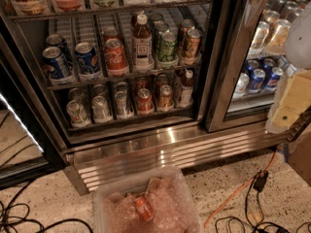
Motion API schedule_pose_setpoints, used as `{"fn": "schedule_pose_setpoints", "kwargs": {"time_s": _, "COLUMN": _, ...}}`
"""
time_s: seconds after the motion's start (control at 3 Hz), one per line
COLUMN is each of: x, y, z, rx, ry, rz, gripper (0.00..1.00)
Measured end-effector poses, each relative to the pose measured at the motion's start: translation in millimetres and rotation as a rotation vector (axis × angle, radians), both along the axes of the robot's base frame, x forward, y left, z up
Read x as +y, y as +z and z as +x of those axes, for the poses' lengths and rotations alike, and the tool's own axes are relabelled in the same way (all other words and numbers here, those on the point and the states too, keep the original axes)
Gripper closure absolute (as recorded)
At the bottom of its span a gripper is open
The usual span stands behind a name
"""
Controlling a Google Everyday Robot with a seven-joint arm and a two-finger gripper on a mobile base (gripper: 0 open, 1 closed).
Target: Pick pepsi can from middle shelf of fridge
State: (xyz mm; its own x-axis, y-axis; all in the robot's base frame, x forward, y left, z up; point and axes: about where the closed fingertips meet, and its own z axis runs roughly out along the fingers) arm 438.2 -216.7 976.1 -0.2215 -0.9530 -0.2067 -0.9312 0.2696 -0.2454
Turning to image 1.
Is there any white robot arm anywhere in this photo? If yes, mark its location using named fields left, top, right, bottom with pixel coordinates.
left=265, top=3, right=311, bottom=134

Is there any fridge glass door right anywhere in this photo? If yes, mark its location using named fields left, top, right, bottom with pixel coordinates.
left=207, top=0, right=310, bottom=131

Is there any bottom shelf tea bottle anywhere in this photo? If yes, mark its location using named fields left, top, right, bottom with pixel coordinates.
left=177, top=70, right=194, bottom=107

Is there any front orange-brown can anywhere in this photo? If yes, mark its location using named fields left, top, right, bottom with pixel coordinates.
left=182, top=29, right=201, bottom=58

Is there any orange-brown can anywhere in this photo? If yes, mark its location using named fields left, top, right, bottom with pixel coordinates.
left=178, top=19, right=195, bottom=50
left=182, top=29, right=201, bottom=58

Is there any bottom shelf orange can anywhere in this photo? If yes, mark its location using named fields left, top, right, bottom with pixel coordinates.
left=157, top=84, right=173, bottom=110

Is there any rear orange-brown can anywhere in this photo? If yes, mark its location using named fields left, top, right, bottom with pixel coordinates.
left=178, top=19, right=195, bottom=50

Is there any front green soda can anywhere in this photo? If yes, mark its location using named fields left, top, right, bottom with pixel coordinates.
left=157, top=32, right=177, bottom=62

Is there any green soda can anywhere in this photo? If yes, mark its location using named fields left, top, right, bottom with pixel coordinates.
left=157, top=32, right=177, bottom=62
left=154, top=22, right=169, bottom=53

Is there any bottom shelf red can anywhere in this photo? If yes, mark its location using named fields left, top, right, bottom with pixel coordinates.
left=137, top=88, right=154, bottom=114

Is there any rear green soda can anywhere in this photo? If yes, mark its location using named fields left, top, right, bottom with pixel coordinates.
left=154, top=22, right=169, bottom=53

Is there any shelf silver can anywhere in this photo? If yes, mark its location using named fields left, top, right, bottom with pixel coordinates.
left=115, top=91, right=132, bottom=117
left=91, top=96, right=112, bottom=123

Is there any stainless fridge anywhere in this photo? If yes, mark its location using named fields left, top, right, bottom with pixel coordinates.
left=0, top=0, right=310, bottom=194

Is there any front coca-cola can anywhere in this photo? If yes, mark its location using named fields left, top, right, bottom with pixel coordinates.
left=104, top=39, right=126, bottom=71

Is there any red can in bin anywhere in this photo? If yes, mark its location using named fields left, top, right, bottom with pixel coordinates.
left=134, top=196, right=154, bottom=222

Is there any rear red soda can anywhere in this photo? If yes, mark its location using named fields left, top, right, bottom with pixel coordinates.
left=103, top=27, right=121, bottom=42

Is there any bottom shelf leftmost can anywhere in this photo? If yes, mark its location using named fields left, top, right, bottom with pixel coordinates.
left=66, top=100, right=90, bottom=127

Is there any brown tea bottle white cap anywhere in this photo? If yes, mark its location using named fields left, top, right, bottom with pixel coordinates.
left=132, top=14, right=153, bottom=72

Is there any clear plastic bin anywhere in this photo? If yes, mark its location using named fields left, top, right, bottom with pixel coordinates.
left=94, top=166, right=202, bottom=233

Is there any orange cable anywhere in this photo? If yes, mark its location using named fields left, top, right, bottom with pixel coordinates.
left=203, top=148, right=280, bottom=229

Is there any black cables right floor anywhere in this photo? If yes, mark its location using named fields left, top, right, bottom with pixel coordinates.
left=214, top=169, right=311, bottom=233

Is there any black cables floor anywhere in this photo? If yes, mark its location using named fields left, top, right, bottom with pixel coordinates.
left=214, top=169, right=311, bottom=233
left=0, top=178, right=94, bottom=233

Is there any black cables left floor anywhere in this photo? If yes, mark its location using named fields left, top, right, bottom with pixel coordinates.
left=0, top=178, right=94, bottom=233

